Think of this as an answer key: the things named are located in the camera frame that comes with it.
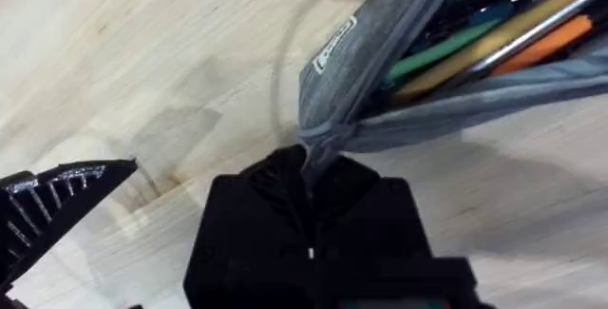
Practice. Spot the grey zip bag with pens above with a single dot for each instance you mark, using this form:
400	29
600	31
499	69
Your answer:
351	71

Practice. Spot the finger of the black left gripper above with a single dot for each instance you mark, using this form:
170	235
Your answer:
57	204

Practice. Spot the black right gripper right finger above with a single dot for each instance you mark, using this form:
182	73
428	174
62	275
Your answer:
366	223

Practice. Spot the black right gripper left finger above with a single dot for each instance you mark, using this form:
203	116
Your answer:
256	233

